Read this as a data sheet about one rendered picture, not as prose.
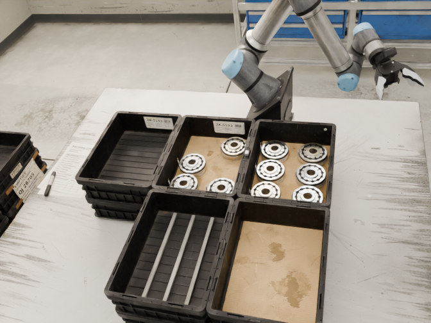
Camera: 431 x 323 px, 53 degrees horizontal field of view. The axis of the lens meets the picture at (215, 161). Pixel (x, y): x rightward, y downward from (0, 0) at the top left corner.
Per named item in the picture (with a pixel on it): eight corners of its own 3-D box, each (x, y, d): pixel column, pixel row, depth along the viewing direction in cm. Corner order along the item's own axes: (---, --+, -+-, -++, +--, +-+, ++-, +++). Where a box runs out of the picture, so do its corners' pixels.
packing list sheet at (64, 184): (68, 141, 206) (68, 141, 206) (111, 145, 200) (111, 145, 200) (33, 193, 184) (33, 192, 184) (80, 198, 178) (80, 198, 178)
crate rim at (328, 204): (256, 123, 167) (256, 118, 166) (336, 128, 160) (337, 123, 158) (236, 201, 140) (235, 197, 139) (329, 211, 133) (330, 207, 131)
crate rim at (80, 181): (117, 115, 182) (116, 110, 181) (184, 118, 175) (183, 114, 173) (75, 184, 156) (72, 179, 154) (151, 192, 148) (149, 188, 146)
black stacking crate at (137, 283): (158, 210, 155) (150, 189, 147) (237, 220, 147) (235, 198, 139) (114, 313, 128) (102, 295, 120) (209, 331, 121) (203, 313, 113)
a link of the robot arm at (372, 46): (383, 37, 157) (362, 44, 158) (389, 45, 155) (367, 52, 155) (381, 51, 163) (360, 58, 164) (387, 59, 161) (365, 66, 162)
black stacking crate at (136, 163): (124, 132, 189) (117, 111, 181) (187, 136, 181) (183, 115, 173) (84, 200, 162) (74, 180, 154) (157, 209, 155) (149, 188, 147)
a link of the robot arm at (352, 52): (335, 74, 171) (348, 54, 162) (340, 59, 178) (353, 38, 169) (353, 82, 171) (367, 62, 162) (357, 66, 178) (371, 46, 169)
